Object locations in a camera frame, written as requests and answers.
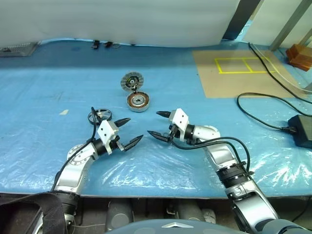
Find grey metal frame post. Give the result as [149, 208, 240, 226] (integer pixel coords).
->
[269, 0, 312, 51]

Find grey flat tray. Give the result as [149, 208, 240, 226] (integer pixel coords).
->
[0, 41, 41, 58]

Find silver motor base copper windings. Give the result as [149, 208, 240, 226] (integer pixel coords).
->
[126, 91, 152, 113]

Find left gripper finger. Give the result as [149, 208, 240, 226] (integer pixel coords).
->
[123, 134, 144, 152]
[116, 117, 132, 128]

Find white foam backdrop sheet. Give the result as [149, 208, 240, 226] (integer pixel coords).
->
[0, 0, 260, 48]

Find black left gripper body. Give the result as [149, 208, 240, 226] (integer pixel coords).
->
[109, 121, 128, 154]

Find orange wooden block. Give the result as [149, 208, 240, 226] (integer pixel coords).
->
[285, 43, 312, 72]

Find black spoked motor ring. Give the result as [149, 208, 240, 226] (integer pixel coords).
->
[87, 109, 113, 125]

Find black power adapter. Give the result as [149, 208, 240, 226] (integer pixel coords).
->
[288, 114, 312, 149]

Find brown cardboard sheet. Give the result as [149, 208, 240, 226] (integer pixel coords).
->
[192, 50, 297, 98]

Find blue plastic table cover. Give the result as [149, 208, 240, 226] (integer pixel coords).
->
[0, 36, 312, 198]

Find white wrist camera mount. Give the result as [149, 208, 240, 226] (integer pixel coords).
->
[97, 119, 120, 156]
[169, 108, 190, 142]

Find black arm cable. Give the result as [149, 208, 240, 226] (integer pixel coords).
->
[50, 106, 103, 193]
[170, 136, 255, 177]

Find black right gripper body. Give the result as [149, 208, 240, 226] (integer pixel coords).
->
[167, 123, 181, 144]

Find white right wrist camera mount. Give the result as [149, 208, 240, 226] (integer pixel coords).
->
[169, 108, 190, 142]

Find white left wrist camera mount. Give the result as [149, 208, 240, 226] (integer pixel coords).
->
[97, 119, 120, 156]

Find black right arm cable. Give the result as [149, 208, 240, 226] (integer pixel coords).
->
[170, 136, 255, 177]

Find black adapter power cable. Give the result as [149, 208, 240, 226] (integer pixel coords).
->
[236, 92, 312, 134]

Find black fabric strap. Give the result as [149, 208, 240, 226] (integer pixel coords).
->
[0, 191, 66, 234]

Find long black cable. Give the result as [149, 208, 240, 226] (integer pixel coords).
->
[248, 42, 312, 105]

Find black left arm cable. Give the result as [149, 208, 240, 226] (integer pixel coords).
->
[50, 106, 103, 193]

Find dark frame post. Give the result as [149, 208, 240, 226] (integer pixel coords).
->
[223, 0, 265, 40]

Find silver motor cover circuit board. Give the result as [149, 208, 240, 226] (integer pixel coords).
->
[120, 71, 145, 93]

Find grey rounded cylinder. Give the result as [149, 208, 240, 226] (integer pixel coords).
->
[176, 201, 204, 221]
[107, 199, 134, 231]

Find clear plastic tube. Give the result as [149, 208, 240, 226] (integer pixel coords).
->
[253, 48, 312, 94]

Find blue-grey robot torso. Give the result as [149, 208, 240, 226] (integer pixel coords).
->
[104, 218, 312, 234]

